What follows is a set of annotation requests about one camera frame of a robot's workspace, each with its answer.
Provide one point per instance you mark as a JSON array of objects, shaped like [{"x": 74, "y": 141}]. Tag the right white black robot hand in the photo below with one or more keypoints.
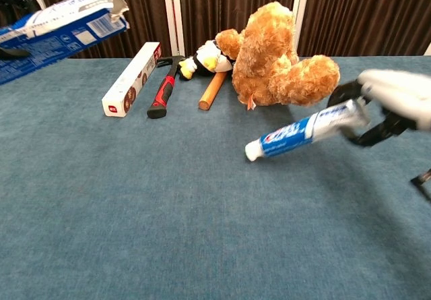
[{"x": 400, "y": 91}]

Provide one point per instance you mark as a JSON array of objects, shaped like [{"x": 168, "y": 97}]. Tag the long white cookie-print box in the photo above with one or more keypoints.
[{"x": 131, "y": 81}]

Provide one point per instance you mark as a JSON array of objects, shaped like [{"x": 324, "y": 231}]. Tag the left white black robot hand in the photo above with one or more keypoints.
[{"x": 17, "y": 3}]

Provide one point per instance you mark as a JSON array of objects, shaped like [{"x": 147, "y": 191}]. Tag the blue felt table cover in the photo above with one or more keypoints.
[{"x": 168, "y": 212}]

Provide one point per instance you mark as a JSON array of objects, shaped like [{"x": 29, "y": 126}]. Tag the black white penguin plush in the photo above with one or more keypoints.
[{"x": 208, "y": 60}]

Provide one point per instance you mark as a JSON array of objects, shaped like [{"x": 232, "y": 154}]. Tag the blue white toothpaste box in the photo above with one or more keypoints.
[{"x": 67, "y": 27}]

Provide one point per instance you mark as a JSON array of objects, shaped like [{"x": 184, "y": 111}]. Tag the dark brown pleated curtain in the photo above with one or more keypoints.
[
  {"x": 208, "y": 6},
  {"x": 363, "y": 13},
  {"x": 144, "y": 10}
]

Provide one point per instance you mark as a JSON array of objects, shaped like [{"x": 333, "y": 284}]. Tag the red black claw hammer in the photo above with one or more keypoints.
[{"x": 165, "y": 91}]

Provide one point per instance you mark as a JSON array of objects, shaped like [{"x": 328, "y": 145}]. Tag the blue white toothpaste tube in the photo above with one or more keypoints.
[{"x": 296, "y": 135}]

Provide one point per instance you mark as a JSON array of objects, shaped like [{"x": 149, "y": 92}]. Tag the brown teddy bear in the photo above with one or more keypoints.
[{"x": 269, "y": 64}]

